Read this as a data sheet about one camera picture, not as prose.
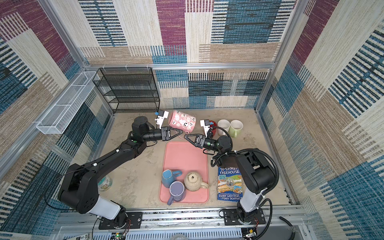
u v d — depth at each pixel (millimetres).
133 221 731
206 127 748
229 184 814
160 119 714
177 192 744
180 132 729
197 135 729
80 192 431
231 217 731
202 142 714
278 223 726
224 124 1017
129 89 1084
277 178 450
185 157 931
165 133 684
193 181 772
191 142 744
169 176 771
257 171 489
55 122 700
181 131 731
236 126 1006
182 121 712
